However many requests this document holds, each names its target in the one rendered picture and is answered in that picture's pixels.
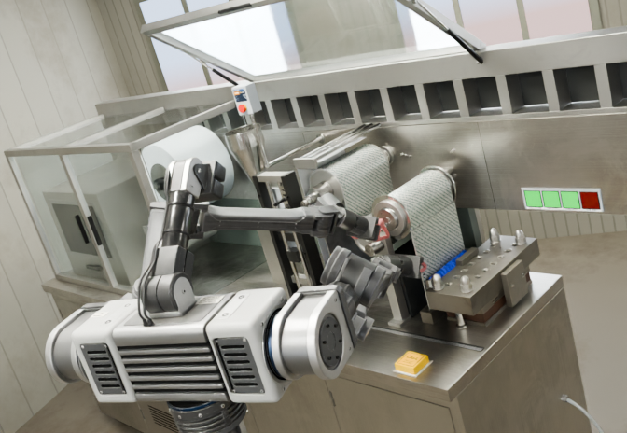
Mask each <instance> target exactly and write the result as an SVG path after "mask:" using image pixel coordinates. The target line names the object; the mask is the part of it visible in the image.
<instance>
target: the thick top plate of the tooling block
mask: <svg viewBox="0 0 627 433"><path fill-rule="evenodd" d="M499 236H500V239H501V241H500V242H498V243H490V239H488V240H487V241H486V242H485V243H484V244H482V245H481V246H480V247H479V248H478V250H479V253H478V254H477V255H476V256H475V257H473V258H472V259H471V260H470V261H468V262H467V263H466V264H465V265H464V266H458V265H456V266H455V267H454V268H453V269H452V270H450V271H449V272H448V273H446V274H445V275H444V276H443V277H442V278H441V280H442V281H443V284H444V285H445V287H444V288H443V289H442V290H433V288H432V287H430V288H429V289H428V290H427V291H426V292H425V294H426V297H427V301H428V305H429V308H430V309H435V310H441V311H446V312H452V313H458V314H468V315H475V314H477V313H478V312H479V311H480V310H481V309H482V308H483V307H484V306H485V305H486V304H487V303H488V302H489V301H491V300H492V299H493V298H494V297H495V296H496V295H497V294H498V293H499V292H500V291H501V290H502V289H504V288H503V285H502V280H501V275H500V274H501V273H502V272H503V271H504V270H506V269H507V268H508V267H509V266H510V265H511V264H512V263H513V262H514V261H516V260H517V259H518V260H522V263H523V267H524V268H526V267H527V266H529V265H530V264H531V263H532V262H533V261H534V260H535V259H536V258H537V257H538V256H539V255H540V252H539V247H538V242H537V238H529V237H525V238H526V241H527V243H526V244H521V245H518V244H515V236H503V235H499ZM464 275H465V276H467V277H468V278H469V281H470V282H471V284H472V286H473V290H472V291H470V292H467V293H463V292H461V287H460V284H461V277H462V276H464Z"/></svg>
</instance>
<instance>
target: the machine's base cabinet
mask: <svg viewBox="0 0 627 433"><path fill-rule="evenodd" d="M51 295H52V298H53V299H54V301H55V304H56V306H57V308H58V311H59V313H60V316H61V318H62V320H65V319H66V318H67V317H68V316H70V315H71V314H72V313H74V312H75V311H76V310H78V309H80V308H81V307H83V306H84V305H85V304H87V303H86V302H82V301H79V300H72V299H69V298H66V297H62V296H59V295H55V294H52V293H51ZM89 384H90V387H91V383H89ZM91 390H92V393H93V395H94V397H95V399H96V401H97V404H98V406H99V408H100V411H101V412H102V413H104V414H106V415H109V416H111V417H113V418H115V419H116V420H118V421H120V422H121V423H123V424H124V425H126V426H130V427H132V428H134V429H136V430H138V431H140V432H142V433H179V430H178V429H177V428H176V425H175V423H174V418H173V417H172V415H171V413H170V412H169V407H168V405H167V402H166V401H136V402H100V401H98V400H97V398H96V396H95V394H94V392H93V389H92V387H91ZM563 395H568V396H569V399H571V400H573V401H575V402H576V403H577V404H578V405H579V406H581V407H582V408H583V409H584V410H585V411H586V412H588V409H587V404H586V398H585V394H584V389H583V384H582V380H581V374H580V369H579V364H578V355H577V350H576V346H575V341H574V336H573V330H572V326H571V321H570V316H569V311H568V306H567V301H566V296H565V292H564V287H563V288H562V289H561V290H560V291H559V292H558V293H557V294H556V295H555V296H554V297H553V298H552V299H551V300H550V301H549V302H548V303H547V304H546V305H545V306H544V307H543V308H542V309H541V310H540V311H539V312H538V313H537V314H536V315H535V316H534V317H533V318H532V319H531V320H530V322H529V323H528V324H527V325H526V326H525V327H524V328H523V329H522V330H521V331H520V332H519V333H518V334H517V335H516V336H515V337H514V338H513V339H512V340H511V341H510V342H509V343H508V344H507V345H506V346H505V347H504V348H503V349H502V350H501V351H500V352H499V353H498V354H497V355H496V356H495V358H494V359H493V360H492V361H491V362H490V363H489V364H488V365H487V366H486V367H485V368H484V369H483V370H482V371H481V372H480V373H479V374H478V375H477V376H476V377H475V378H474V379H473V380H472V381H471V382H470V383H469V384H468V385H467V386H466V387H465V388H464V389H463V390H462V391H461V392H460V394H459V395H458V396H457V397H456V398H455V399H454V400H453V401H452V402H447V401H444V400H440V399H436V398H431V397H428V396H424V395H420V394H417V393H413V392H410V391H407V390H403V389H399V388H396V387H393V386H389V385H386V384H379V383H376V382H373V381H369V380H366V379H362V378H358V377H355V376H352V375H348V374H345V373H340V375H339V376H338V377H337V378H335V379H333V380H323V379H320V378H319V377H318V376H317V375H303V376H302V377H301V378H300V379H298V380H293V381H292V383H291V384H290V386H289V387H288V389H287V390H286V391H285V393H284V394H283V395H282V397H281V398H280V400H279V401H277V402H274V403H254V402H246V406H247V412H246V415H245V417H244V419H243V420H244V425H245V427H246V430H247V433H592V429H591V424H590V419H589V418H588V417H587V416H586V415H585V414H584V413H583V412H582V411H581V410H580V409H578V408H577V407H576V406H574V405H572V404H571V403H569V402H563V401H562V397H563Z"/></svg>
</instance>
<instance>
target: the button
mask: <svg viewBox="0 0 627 433"><path fill-rule="evenodd" d="M428 362H429V360H428V356H427V355H422V354H418V353H414V352H410V351H409V352H408V353H406V354H405V355H404V356H403V357H402V358H401V359H400V360H398V361H397V362H396V363H395V367H396V370H399V371H403V372H407V373H410V374H414V375H415V374H416V373H417V372H419V371H420V370H421V369H422V368H423V367H424V366H425V365H426V364H427V363H428Z"/></svg>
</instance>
